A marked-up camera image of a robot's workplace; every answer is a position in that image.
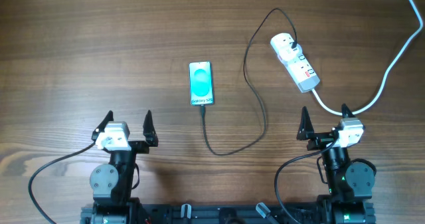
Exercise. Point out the blue Galaxy smartphone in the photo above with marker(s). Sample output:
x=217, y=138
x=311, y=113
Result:
x=201, y=83

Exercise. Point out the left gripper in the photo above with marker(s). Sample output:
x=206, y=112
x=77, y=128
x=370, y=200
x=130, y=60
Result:
x=142, y=147

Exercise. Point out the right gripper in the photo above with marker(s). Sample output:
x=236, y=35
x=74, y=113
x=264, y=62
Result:
x=307, y=131

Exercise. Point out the white power strip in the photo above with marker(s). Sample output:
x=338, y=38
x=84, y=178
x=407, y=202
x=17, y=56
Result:
x=300, y=70

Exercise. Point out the white USB charger plug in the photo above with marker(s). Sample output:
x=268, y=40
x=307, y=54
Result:
x=287, y=54

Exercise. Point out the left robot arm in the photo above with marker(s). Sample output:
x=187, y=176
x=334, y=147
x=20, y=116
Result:
x=112, y=183

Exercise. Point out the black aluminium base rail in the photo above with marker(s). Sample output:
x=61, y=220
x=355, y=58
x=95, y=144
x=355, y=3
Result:
x=300, y=212

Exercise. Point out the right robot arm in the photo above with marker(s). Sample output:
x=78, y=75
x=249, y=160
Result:
x=350, y=182

